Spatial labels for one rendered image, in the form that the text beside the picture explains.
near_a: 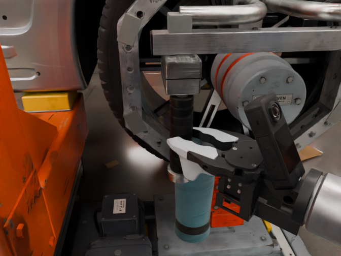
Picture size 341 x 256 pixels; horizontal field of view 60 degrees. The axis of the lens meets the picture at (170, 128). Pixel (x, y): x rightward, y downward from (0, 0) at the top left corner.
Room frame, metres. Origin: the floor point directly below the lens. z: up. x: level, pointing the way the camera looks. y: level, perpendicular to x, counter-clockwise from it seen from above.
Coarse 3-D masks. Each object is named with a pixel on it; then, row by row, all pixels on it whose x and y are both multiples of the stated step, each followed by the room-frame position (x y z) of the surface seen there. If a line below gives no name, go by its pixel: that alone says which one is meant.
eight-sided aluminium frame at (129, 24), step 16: (144, 0) 0.60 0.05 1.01; (160, 0) 0.60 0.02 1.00; (128, 16) 0.59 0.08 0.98; (144, 16) 0.60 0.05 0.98; (128, 32) 0.59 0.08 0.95; (128, 48) 0.64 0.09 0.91; (128, 64) 0.60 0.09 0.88; (336, 64) 0.69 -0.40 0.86; (128, 80) 0.60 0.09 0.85; (336, 80) 0.66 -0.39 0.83; (128, 96) 0.60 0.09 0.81; (320, 96) 0.70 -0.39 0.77; (336, 96) 0.65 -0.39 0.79; (128, 112) 0.60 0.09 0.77; (144, 112) 0.65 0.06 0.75; (320, 112) 0.68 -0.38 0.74; (336, 112) 0.64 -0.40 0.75; (128, 128) 0.60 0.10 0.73; (144, 128) 0.60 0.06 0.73; (160, 128) 0.64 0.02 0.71; (304, 128) 0.65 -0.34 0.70; (320, 128) 0.64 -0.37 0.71; (160, 144) 0.61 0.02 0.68; (304, 144) 0.64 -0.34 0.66
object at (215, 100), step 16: (224, 0) 0.72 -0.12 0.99; (304, 0) 0.76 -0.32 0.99; (288, 16) 0.74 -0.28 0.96; (144, 64) 0.71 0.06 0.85; (160, 64) 0.72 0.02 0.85; (208, 64) 0.76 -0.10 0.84; (304, 64) 0.81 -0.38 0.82; (320, 64) 0.75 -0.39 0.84; (144, 80) 0.85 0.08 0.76; (208, 80) 0.72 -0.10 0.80; (304, 80) 0.78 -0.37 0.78; (320, 80) 0.73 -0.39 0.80; (144, 96) 0.70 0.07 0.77; (160, 96) 0.92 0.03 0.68; (208, 96) 0.74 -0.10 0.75; (160, 112) 0.71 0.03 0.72; (208, 112) 0.93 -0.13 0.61; (224, 112) 0.92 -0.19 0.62; (224, 128) 0.81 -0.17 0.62; (240, 128) 0.80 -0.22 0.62
